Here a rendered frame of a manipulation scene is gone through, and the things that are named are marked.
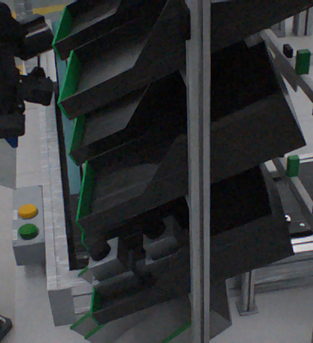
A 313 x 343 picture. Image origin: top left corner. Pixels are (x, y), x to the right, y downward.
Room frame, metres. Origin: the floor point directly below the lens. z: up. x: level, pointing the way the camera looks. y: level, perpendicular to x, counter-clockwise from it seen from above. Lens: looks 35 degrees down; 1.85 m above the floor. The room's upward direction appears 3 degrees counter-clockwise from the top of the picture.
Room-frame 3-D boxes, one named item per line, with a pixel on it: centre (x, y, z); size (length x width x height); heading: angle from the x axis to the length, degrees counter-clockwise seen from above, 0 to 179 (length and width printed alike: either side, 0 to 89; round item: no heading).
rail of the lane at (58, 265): (1.33, 0.25, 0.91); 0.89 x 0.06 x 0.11; 8
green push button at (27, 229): (1.06, 0.28, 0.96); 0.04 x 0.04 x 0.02
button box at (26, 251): (1.13, 0.29, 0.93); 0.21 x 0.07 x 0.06; 8
